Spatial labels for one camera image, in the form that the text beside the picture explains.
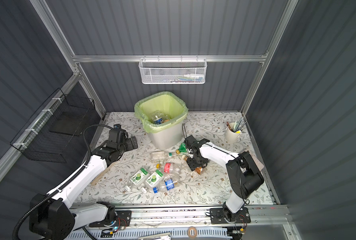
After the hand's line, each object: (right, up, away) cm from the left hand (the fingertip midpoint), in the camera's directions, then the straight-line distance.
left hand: (128, 141), depth 84 cm
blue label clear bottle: (+23, -23, -5) cm, 33 cm away
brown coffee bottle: (+40, -16, +1) cm, 43 cm away
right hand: (+40, -15, +6) cm, 44 cm away
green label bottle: (+6, -21, 0) cm, 21 cm away
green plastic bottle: (+31, -6, +15) cm, 35 cm away
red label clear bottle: (+23, -16, +3) cm, 28 cm away
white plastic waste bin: (+22, +1, +6) cm, 23 cm away
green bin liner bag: (+20, +25, +13) cm, 34 cm away
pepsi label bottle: (+16, +15, +10) cm, 24 cm away
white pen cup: (+63, +2, +13) cm, 65 cm away
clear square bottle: (+17, -10, +12) cm, 23 cm away
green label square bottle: (+15, -21, -1) cm, 26 cm away
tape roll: (+35, -40, -13) cm, 55 cm away
